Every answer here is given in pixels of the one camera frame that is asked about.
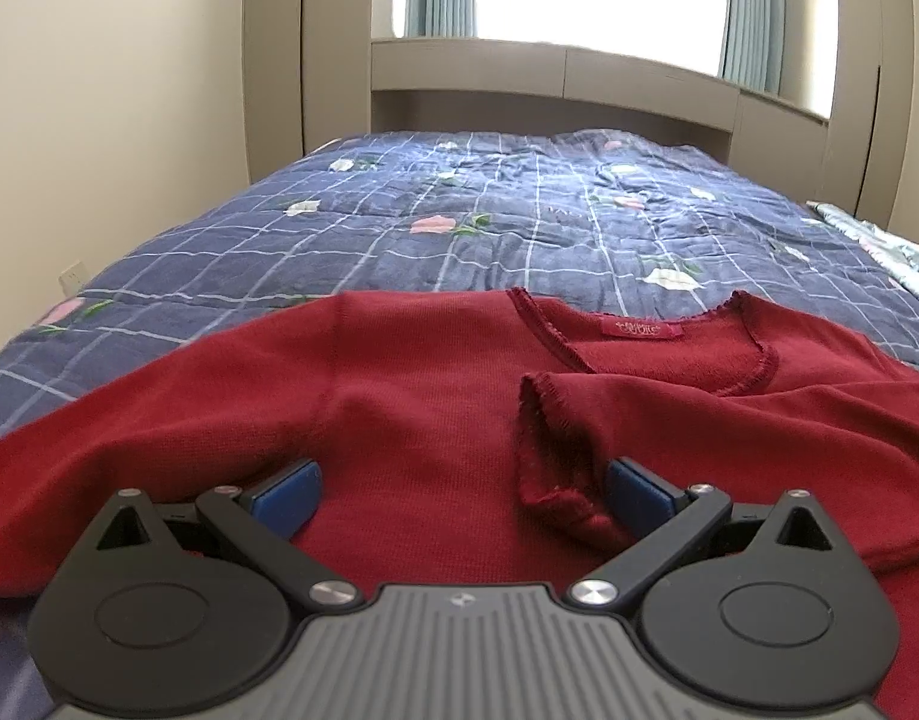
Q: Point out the light blue floral cloth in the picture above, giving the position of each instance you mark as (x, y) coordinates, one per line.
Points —
(891, 247)

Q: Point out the red knit sweater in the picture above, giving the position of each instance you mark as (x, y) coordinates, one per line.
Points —
(429, 420)

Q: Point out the bright window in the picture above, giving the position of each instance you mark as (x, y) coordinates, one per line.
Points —
(602, 0)

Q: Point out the white wall socket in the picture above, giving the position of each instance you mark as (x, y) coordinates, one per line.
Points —
(72, 277)

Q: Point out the beige built-in wardrobe unit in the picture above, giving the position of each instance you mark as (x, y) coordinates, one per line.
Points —
(324, 52)

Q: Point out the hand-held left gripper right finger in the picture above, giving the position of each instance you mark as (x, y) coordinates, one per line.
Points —
(639, 496)

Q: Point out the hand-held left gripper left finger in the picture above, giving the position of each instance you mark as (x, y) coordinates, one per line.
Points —
(288, 496)

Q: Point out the blue plaid floral quilt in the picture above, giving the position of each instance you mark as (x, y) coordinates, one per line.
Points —
(504, 225)

